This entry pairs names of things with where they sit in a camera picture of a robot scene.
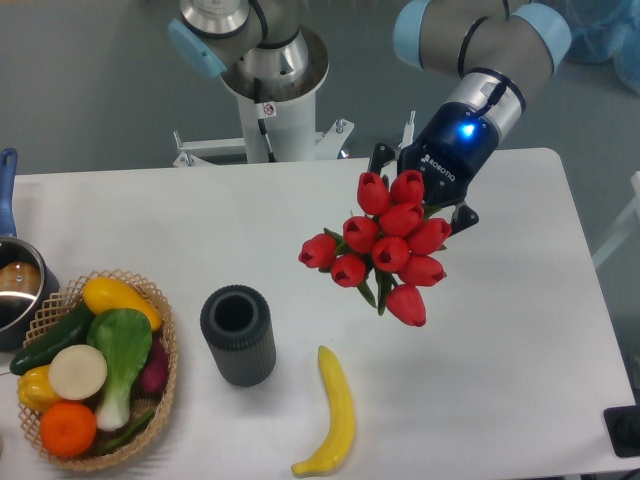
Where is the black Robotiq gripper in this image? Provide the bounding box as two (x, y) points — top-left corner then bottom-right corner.
(367, 102), (499, 238)

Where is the red tulip bouquet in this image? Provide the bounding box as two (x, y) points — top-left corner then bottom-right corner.
(298, 170), (453, 327)

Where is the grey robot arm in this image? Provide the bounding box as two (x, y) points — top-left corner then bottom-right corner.
(168, 1), (571, 232)

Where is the dark grey ribbed vase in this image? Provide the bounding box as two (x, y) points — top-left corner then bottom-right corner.
(200, 285), (276, 387)

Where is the blue plastic bag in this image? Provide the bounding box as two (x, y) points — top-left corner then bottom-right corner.
(558, 1), (639, 95)

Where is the yellow banana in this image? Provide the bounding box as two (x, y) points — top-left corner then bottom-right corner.
(291, 345), (356, 478)

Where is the black device at table edge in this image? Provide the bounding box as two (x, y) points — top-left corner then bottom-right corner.
(603, 405), (639, 458)

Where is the purple sweet potato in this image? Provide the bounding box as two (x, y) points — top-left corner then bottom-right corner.
(138, 337), (169, 395)

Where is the green bok choy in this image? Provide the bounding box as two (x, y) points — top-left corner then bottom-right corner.
(87, 308), (152, 431)

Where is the yellow squash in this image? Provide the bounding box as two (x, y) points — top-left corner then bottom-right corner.
(82, 276), (163, 332)

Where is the woven wicker basket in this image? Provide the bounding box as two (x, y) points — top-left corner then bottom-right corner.
(18, 269), (178, 472)

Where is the green cucumber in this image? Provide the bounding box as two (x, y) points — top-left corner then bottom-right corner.
(9, 301), (94, 376)

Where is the green bean pod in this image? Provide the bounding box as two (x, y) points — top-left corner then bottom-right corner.
(94, 410), (155, 456)

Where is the white round radish slice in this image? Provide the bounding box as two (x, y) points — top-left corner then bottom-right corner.
(48, 344), (107, 401)

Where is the orange fruit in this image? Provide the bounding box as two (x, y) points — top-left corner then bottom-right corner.
(39, 401), (97, 458)

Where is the yellow bell pepper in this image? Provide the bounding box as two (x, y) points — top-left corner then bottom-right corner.
(18, 365), (63, 413)

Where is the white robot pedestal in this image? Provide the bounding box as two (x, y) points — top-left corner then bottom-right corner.
(172, 27), (355, 169)

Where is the white frame at right edge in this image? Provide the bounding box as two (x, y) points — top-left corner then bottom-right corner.
(592, 171), (639, 269)

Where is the blue handled saucepan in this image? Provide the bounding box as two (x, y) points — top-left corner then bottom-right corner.
(1, 148), (59, 352)

